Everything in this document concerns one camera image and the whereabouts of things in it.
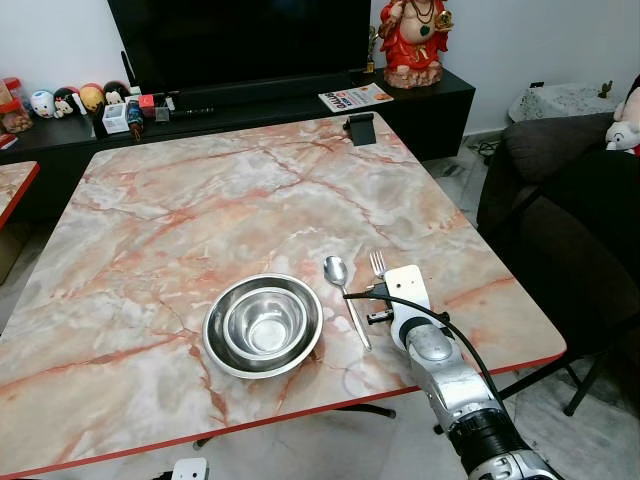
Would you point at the small steel bowl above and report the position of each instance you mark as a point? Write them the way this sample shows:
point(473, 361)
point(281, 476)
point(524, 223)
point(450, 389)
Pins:
point(265, 325)

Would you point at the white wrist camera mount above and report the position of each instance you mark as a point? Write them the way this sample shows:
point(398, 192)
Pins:
point(408, 285)
point(190, 469)

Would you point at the white round figurine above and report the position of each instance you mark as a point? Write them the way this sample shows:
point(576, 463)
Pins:
point(42, 104)

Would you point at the large steel bowl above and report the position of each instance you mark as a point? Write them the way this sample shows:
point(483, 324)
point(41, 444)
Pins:
point(215, 345)

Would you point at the yellow round figurine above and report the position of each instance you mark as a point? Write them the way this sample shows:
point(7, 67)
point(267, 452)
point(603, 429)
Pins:
point(91, 98)

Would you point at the black television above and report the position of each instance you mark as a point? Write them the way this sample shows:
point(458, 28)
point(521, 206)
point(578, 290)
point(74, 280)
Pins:
point(240, 40)

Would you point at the black TV console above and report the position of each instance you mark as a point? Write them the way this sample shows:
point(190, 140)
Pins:
point(300, 125)

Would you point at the grey lace table cloth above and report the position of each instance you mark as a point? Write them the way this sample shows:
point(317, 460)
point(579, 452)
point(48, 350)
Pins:
point(560, 102)

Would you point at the small white box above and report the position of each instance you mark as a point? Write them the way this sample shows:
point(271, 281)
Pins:
point(116, 120)

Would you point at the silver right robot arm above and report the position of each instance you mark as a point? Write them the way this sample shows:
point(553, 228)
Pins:
point(460, 390)

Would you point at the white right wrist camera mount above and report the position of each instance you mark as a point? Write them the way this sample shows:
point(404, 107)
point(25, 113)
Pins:
point(408, 285)

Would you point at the black mouse-ear figurine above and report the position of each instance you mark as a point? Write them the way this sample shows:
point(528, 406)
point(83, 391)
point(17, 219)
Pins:
point(115, 93)

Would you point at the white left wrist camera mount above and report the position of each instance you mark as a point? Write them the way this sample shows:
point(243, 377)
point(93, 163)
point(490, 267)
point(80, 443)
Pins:
point(190, 469)

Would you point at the red deity statue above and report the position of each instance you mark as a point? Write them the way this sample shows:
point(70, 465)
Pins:
point(412, 50)

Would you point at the white orange magazine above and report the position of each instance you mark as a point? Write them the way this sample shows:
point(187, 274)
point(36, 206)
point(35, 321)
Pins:
point(356, 97)

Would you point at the steel fork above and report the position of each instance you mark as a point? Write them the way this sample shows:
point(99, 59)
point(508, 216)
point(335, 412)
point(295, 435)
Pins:
point(378, 265)

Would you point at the steel spoon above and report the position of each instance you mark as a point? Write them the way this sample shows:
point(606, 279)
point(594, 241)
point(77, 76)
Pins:
point(335, 270)

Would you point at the small red box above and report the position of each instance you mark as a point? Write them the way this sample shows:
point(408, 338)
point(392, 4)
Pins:
point(146, 100)

